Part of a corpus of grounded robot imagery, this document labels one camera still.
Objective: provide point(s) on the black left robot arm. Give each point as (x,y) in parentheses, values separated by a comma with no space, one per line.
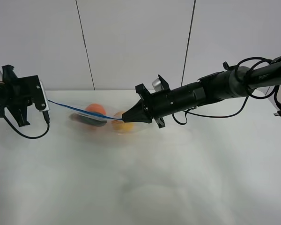
(6,100)

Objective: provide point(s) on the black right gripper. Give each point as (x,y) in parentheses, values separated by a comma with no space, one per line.
(151,106)

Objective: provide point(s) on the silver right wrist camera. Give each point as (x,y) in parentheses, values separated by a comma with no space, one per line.
(160,84)

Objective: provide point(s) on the purple eggplant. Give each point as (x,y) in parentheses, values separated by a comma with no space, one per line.
(87,120)

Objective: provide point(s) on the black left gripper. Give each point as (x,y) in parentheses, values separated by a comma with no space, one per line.
(22,88)

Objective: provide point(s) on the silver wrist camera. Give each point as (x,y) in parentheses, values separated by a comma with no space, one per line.
(160,84)
(47,108)

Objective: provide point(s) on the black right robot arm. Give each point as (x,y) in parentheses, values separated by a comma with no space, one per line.
(238,81)

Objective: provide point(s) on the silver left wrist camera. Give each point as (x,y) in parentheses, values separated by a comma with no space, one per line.
(47,108)

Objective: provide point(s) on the orange fruit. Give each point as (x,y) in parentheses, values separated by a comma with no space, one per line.
(96,108)

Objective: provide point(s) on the yellow pear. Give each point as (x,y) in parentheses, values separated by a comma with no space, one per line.
(121,127)

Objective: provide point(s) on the clear blue-zip plastic bag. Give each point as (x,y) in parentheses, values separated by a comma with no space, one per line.
(111,114)

